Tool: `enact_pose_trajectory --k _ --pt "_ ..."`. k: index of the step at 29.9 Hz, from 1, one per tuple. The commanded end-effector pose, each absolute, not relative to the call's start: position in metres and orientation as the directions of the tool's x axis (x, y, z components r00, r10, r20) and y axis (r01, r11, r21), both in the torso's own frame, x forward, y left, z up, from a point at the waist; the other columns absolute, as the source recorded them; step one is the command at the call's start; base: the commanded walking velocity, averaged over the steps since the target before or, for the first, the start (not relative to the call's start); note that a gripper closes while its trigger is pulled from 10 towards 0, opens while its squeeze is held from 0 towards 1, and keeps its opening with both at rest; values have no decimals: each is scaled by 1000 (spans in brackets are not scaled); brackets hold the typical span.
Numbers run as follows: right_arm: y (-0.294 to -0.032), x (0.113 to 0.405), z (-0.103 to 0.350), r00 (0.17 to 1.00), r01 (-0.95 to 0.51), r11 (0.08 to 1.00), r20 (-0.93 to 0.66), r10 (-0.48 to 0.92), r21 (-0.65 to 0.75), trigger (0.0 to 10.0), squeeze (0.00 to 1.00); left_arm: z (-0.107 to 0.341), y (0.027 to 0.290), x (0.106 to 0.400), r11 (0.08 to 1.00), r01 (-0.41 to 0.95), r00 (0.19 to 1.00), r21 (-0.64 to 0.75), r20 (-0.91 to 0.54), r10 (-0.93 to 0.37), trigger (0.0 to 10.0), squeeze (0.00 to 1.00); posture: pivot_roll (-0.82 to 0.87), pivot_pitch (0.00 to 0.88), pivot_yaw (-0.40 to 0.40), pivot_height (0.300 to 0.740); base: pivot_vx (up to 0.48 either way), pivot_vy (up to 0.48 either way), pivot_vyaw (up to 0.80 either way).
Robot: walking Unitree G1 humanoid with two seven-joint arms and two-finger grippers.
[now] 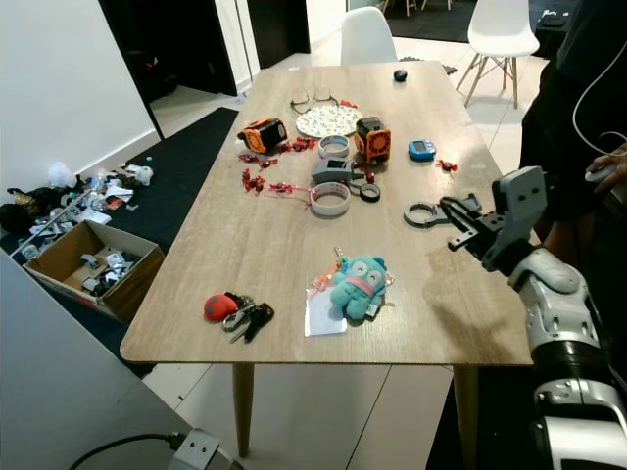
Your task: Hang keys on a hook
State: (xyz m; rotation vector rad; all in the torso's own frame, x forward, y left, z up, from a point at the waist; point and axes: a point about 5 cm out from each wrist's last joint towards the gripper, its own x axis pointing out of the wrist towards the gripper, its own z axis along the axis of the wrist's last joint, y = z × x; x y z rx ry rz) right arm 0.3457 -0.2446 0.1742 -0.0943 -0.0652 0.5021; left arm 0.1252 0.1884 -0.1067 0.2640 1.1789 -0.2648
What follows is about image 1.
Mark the white handheld controller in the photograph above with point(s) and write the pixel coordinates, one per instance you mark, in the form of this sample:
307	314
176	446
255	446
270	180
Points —
598	174

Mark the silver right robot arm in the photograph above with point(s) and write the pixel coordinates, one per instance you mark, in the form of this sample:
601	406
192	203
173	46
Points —
563	304

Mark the person's bare hand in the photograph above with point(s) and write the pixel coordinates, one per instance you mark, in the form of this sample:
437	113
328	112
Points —
619	157

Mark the small blue timer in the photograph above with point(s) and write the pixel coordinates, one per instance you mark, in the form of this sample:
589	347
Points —
423	150

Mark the orange black cube fan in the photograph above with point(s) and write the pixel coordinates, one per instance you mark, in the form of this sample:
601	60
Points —
372	142

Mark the large white tape roll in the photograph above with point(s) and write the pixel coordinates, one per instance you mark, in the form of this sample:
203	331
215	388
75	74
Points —
330	211

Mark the grey block device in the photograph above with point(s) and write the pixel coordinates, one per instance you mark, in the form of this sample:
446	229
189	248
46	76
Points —
333	173

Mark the person in black clothes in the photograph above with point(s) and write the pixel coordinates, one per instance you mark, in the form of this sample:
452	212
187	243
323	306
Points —
563	117

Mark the small white tape roll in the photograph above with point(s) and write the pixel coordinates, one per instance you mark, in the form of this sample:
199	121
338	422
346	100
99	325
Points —
334	155

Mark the small black round object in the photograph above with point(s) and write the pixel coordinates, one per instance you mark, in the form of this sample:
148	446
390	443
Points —
400	75

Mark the patterned round plate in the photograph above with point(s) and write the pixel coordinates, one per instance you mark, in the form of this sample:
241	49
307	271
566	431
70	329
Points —
325	121

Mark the thin pink red strip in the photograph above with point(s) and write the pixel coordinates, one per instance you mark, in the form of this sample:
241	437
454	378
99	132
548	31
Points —
289	187

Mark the wooden dining table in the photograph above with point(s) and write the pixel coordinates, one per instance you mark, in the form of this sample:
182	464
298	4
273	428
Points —
284	255

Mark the white crumpled plastic bag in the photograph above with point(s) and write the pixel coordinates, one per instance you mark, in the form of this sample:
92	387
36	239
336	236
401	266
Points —
62	176

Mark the white plastic chair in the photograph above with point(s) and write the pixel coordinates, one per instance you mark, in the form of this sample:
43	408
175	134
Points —
500	27
367	37

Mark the mixed floor clutter pile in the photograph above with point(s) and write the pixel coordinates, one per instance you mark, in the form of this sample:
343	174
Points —
73	206

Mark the flat orange black device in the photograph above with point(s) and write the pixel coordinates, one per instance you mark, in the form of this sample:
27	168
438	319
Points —
263	135

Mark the loose white grey parts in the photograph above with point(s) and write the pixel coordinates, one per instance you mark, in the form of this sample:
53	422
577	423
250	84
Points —
108	269

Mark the grey flat panel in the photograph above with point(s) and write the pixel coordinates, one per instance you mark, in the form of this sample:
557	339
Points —
59	392

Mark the open cardboard box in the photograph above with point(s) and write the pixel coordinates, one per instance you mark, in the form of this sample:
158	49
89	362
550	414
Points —
122	294

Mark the key bunch with red fob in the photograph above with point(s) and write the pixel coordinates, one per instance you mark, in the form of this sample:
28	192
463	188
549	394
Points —
220	306

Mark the small white floor object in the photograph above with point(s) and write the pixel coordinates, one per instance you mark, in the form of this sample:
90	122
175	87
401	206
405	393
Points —
140	174

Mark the dark blue floor carpet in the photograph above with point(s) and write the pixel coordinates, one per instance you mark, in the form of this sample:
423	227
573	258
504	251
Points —
186	176

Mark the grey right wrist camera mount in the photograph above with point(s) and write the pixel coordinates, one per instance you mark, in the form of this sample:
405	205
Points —
521	201

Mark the thin frame eyeglasses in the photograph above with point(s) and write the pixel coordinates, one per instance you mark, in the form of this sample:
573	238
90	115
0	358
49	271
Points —
302	100

